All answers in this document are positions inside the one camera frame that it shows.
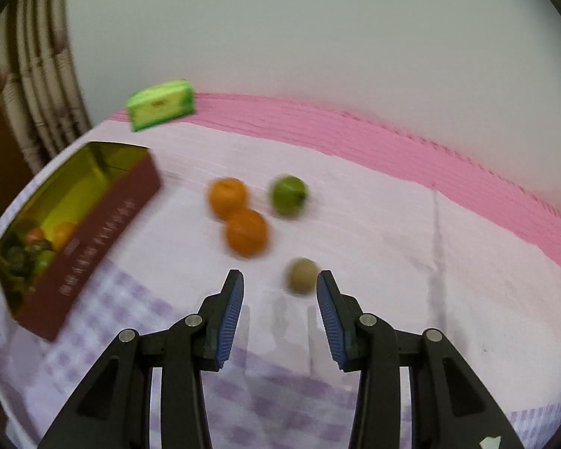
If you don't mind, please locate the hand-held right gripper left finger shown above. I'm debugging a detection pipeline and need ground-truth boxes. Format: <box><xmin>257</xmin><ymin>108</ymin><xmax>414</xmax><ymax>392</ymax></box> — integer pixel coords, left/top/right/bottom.
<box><xmin>37</xmin><ymin>269</ymin><xmax>245</xmax><ymax>449</ymax></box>

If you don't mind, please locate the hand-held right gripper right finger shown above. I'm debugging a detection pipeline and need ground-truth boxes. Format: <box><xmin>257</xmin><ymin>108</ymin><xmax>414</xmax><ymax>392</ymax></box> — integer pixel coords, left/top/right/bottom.
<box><xmin>316</xmin><ymin>270</ymin><xmax>527</xmax><ymax>449</ymax></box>

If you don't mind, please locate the small brown round fruit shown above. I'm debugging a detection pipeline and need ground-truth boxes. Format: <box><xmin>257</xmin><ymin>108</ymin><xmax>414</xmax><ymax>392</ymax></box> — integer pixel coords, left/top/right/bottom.
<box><xmin>286</xmin><ymin>257</ymin><xmax>321</xmax><ymax>295</ymax></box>

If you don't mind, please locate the red and gold tin box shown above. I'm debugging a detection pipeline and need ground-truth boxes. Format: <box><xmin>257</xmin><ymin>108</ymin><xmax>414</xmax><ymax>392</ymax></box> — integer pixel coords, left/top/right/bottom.
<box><xmin>0</xmin><ymin>141</ymin><xmax>162</xmax><ymax>342</ymax></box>

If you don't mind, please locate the yellow-orange tomato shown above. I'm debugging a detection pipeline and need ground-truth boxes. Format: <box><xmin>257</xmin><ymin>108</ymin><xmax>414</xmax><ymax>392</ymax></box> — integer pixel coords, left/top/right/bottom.
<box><xmin>52</xmin><ymin>222</ymin><xmax>78</xmax><ymax>250</ymax></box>

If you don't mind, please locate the large green tomato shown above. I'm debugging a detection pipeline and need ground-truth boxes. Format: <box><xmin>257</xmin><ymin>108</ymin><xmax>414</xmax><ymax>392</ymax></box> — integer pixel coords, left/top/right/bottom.
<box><xmin>34</xmin><ymin>250</ymin><xmax>57</xmax><ymax>273</ymax></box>

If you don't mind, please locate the dark green round fruit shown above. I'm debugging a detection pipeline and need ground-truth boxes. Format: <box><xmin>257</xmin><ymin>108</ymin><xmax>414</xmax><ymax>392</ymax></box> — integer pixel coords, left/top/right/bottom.
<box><xmin>4</xmin><ymin>243</ymin><xmax>34</xmax><ymax>278</ymax></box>

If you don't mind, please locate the orange mandarin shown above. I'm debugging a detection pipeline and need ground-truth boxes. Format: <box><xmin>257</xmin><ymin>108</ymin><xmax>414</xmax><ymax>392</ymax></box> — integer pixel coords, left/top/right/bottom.
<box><xmin>224</xmin><ymin>208</ymin><xmax>269</xmax><ymax>259</ymax></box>
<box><xmin>208</xmin><ymin>177</ymin><xmax>248</xmax><ymax>220</ymax></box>

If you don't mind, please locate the pink and purple checked cloth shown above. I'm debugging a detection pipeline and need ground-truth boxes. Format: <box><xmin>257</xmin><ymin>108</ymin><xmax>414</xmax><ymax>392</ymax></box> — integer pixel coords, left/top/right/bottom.
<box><xmin>0</xmin><ymin>94</ymin><xmax>561</xmax><ymax>449</ymax></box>

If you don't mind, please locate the small green tomato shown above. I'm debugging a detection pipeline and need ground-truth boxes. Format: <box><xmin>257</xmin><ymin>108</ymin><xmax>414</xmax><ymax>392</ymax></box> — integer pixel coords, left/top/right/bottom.
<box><xmin>269</xmin><ymin>174</ymin><xmax>309</xmax><ymax>217</ymax></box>

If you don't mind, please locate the green tissue pack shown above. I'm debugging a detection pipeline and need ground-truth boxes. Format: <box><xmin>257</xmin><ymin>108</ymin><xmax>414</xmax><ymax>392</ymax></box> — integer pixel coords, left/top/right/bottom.
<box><xmin>126</xmin><ymin>79</ymin><xmax>197</xmax><ymax>132</ymax></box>

